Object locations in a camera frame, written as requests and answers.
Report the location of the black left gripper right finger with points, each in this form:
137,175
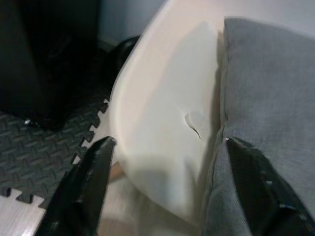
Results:
261,191

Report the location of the black round object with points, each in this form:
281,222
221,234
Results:
123,45

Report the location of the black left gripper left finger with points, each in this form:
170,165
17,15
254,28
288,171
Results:
83,191

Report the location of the grey pillow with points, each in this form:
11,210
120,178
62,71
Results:
265,93

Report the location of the black cabinet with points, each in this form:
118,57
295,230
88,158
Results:
37,61

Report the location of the dark foam floor mat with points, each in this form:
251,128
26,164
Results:
37,157

